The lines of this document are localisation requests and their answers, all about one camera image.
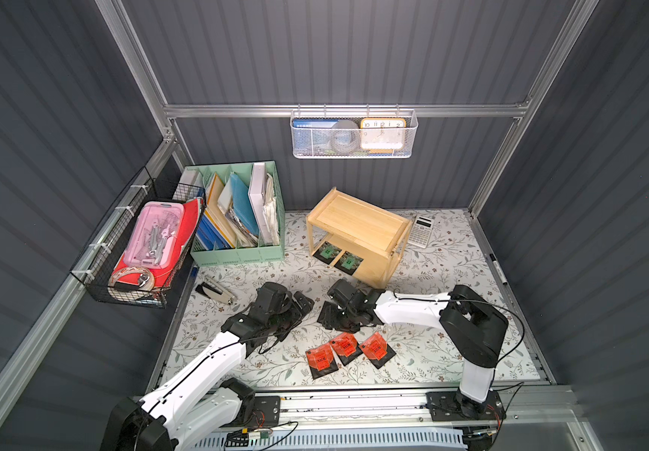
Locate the red tea bag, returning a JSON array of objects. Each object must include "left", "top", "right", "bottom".
[
  {"left": 305, "top": 344, "right": 339, "bottom": 380},
  {"left": 359, "top": 333, "right": 396, "bottom": 369},
  {"left": 329, "top": 333, "right": 363, "bottom": 366}
]

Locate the green tea bag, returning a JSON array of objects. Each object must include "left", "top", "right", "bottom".
[
  {"left": 313, "top": 242, "right": 341, "bottom": 265},
  {"left": 335, "top": 251, "right": 363, "bottom": 275}
]

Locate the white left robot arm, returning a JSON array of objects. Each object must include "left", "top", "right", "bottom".
[{"left": 100, "top": 282, "right": 314, "bottom": 450}]

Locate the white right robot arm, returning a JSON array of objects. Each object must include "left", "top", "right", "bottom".
[{"left": 318, "top": 279, "right": 509, "bottom": 410}]

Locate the light wooden two-tier shelf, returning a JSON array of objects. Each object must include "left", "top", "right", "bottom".
[{"left": 306, "top": 189, "right": 413, "bottom": 289}]

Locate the green file organizer box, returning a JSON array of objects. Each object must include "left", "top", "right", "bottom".
[{"left": 174, "top": 161, "right": 285, "bottom": 267}]

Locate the white scientific calculator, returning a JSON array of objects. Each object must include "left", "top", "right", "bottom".
[{"left": 408, "top": 215, "right": 435, "bottom": 249}]

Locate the clear tape dispenser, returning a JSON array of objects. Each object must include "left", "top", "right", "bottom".
[{"left": 108, "top": 267, "right": 155, "bottom": 291}]

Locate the pink plastic tool case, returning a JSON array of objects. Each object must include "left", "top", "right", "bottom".
[{"left": 124, "top": 201, "right": 185, "bottom": 270}]

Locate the black marker pen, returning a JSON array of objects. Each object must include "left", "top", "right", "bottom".
[{"left": 489, "top": 254, "right": 509, "bottom": 286}]

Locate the grey tape roll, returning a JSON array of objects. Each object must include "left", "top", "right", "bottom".
[{"left": 330, "top": 120, "right": 360, "bottom": 155}]

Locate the blue box in basket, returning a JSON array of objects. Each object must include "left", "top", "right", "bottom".
[{"left": 291, "top": 118, "right": 337, "bottom": 159}]

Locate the yellow white alarm clock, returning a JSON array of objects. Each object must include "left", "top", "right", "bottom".
[{"left": 360, "top": 118, "right": 407, "bottom": 152}]

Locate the white mesh hanging basket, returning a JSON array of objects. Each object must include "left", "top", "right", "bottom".
[{"left": 290, "top": 106, "right": 418, "bottom": 159}]

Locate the black wire wall basket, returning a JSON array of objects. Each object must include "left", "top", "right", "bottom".
[{"left": 72, "top": 168, "right": 206, "bottom": 308}]

